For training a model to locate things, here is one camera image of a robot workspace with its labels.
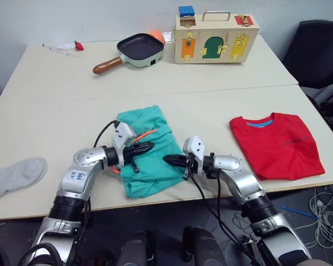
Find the dark rounded shape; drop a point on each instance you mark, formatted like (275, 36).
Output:
(137, 249)
(201, 246)

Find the red toy strawberry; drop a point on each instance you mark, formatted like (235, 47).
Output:
(79, 46)

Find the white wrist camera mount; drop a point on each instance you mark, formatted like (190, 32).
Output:
(194, 147)
(121, 135)

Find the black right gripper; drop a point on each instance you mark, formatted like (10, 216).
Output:
(192, 164)

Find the blue block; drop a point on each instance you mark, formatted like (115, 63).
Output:
(186, 11)

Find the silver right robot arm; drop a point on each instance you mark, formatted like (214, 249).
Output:
(247, 183)

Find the silver foil packet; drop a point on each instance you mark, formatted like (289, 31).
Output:
(168, 36)

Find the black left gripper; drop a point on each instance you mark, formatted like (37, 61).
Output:
(129, 155)

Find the red t-shirt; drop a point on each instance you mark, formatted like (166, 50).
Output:
(277, 147)

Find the orange ball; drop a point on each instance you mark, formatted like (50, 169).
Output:
(157, 35)

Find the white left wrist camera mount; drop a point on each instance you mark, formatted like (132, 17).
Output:
(121, 135)

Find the wooden lock box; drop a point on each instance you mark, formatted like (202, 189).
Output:
(216, 36)

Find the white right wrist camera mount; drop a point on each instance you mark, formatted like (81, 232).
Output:
(194, 147)

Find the black office chair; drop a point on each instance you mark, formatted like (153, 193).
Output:
(316, 52)

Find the grey sock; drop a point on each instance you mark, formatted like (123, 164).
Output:
(14, 177)

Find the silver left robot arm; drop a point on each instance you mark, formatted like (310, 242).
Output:
(80, 177)

